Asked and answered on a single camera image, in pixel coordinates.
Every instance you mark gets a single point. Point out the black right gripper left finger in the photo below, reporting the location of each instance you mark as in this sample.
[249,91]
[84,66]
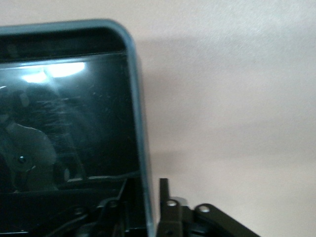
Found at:
[116,217]

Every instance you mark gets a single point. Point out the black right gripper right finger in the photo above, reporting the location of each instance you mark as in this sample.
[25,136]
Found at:
[177,222]

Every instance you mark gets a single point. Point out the black plastic box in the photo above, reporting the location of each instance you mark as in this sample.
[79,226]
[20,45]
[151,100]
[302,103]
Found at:
[74,111]

